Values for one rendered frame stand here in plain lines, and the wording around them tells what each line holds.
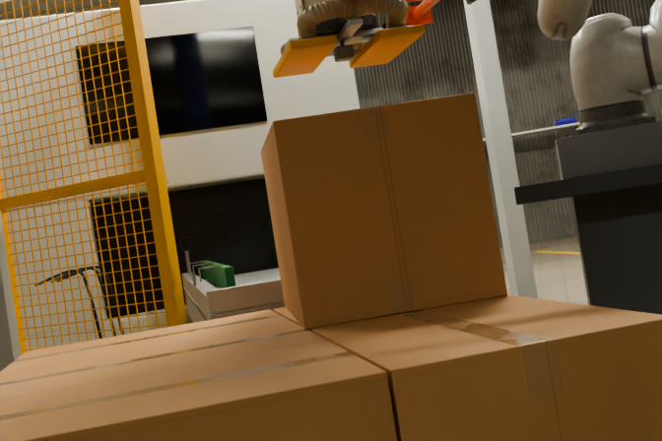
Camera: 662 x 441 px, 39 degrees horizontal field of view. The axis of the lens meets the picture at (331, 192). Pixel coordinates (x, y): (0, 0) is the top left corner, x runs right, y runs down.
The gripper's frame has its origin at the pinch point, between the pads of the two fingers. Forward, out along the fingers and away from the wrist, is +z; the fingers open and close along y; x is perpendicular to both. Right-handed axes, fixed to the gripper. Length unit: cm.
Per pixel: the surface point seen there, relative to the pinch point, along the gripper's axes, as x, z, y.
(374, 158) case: -4.6, 18.7, 38.7
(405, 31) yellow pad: 9.7, 4.9, 12.3
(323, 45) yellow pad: 9.8, 22.6, 13.1
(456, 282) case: -5, 7, 65
